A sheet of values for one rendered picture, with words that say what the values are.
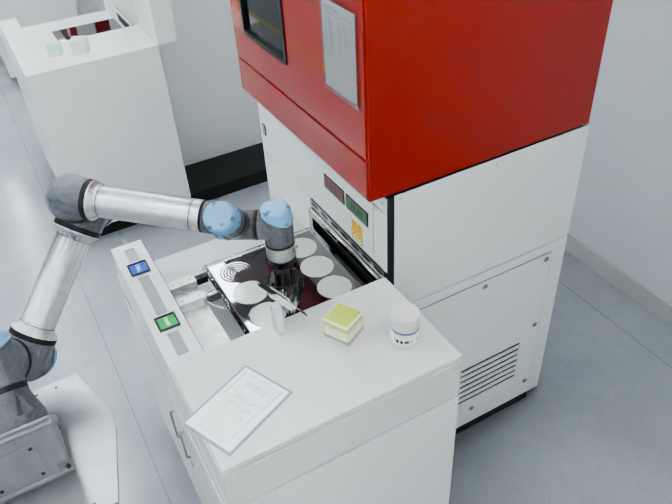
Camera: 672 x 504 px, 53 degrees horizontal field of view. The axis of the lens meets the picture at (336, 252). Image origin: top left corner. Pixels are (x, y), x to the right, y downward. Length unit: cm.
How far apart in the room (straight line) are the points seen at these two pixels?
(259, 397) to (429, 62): 86
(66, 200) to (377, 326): 80
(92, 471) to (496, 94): 134
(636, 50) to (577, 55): 108
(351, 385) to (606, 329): 183
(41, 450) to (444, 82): 125
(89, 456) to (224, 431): 39
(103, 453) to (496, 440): 152
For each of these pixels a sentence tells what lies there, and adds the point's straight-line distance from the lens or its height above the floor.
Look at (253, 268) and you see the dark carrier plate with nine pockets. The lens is 205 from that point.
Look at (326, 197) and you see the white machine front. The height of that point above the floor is 104.
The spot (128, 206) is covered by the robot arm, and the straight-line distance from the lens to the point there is 161.
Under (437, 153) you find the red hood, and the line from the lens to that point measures 176.
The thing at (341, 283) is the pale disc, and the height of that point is 90.
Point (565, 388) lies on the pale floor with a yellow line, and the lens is 296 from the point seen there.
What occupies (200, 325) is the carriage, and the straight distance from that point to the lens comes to 193.
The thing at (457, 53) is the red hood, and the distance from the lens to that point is 167.
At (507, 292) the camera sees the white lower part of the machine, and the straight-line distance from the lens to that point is 229.
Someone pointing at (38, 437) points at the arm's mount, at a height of 97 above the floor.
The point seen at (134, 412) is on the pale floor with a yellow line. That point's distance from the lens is 296.
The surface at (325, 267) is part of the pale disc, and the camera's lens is 202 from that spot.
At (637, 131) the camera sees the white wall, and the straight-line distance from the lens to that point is 311.
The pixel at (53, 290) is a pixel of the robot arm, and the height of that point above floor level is 110.
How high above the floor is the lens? 218
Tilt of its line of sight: 38 degrees down
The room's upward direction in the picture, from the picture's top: 4 degrees counter-clockwise
